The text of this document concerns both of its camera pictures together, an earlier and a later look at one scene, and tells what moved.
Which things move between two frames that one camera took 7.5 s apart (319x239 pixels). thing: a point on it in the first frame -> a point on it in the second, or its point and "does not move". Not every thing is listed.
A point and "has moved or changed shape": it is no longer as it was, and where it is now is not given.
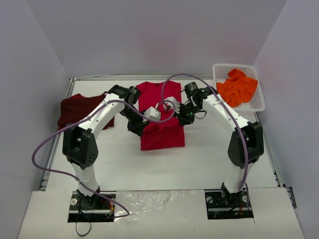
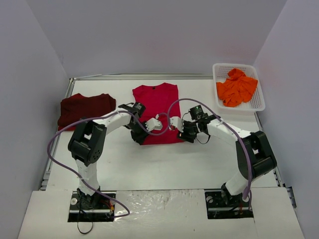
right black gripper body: [183, 119] -> [186, 134]
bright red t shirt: [168, 132] has moved or changed shape
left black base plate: [95, 208] does not move
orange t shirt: [237, 88] does not move
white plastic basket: [221, 72] does not move
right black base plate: [222, 204] does not move
